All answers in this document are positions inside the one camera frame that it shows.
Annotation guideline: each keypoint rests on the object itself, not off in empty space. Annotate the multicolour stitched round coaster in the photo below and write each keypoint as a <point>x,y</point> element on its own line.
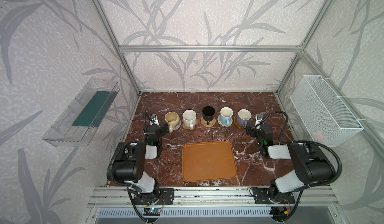
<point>225,124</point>

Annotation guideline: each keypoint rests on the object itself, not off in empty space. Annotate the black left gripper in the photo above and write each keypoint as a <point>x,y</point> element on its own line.
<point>153,128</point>

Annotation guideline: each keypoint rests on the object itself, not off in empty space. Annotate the white speckled mug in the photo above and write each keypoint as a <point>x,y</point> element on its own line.
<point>189,116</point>

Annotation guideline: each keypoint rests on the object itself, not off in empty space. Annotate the beige glazed ceramic mug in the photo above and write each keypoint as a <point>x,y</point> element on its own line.
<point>171,117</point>

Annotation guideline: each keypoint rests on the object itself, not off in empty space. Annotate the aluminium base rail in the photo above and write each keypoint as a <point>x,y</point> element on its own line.
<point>205,196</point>

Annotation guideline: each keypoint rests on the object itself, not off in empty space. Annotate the cork paw-shaped coaster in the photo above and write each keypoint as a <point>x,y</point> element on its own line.
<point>189,125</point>

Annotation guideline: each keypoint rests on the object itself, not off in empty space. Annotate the black mug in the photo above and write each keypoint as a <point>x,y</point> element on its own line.
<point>208,113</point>

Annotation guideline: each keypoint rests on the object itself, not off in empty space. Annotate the woven rattan round coaster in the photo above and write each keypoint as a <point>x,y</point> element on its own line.
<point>208,124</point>

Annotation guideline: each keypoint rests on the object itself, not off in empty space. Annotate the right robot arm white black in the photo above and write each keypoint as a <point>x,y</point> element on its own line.
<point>314,163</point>

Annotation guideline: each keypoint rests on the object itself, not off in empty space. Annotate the white light-blue mug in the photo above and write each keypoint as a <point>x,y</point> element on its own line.
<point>226,113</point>

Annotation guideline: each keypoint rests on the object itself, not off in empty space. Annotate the round wooden coaster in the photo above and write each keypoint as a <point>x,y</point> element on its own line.
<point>239,126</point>

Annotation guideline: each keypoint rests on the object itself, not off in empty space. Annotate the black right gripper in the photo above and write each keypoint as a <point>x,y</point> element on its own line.
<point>263,129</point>

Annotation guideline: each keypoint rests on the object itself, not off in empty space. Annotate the light blue woven coaster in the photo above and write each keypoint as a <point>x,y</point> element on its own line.
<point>174,125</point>

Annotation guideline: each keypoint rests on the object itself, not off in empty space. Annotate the orange wooden tray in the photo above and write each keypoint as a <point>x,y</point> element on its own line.
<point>208,161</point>

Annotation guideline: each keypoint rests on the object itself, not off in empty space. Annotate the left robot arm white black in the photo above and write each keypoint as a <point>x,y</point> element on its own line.
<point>127,165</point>

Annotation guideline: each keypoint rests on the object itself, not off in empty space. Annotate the white wire mesh basket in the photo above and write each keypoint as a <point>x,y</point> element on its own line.
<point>325,115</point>

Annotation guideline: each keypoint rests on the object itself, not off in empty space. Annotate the clear plastic bin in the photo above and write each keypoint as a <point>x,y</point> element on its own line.
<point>79,122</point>

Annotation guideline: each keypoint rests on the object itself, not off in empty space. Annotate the aluminium frame crossbar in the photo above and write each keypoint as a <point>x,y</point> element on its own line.
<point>151,49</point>

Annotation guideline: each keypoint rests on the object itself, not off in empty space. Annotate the white purple mug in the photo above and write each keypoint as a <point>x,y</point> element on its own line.
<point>244,117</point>

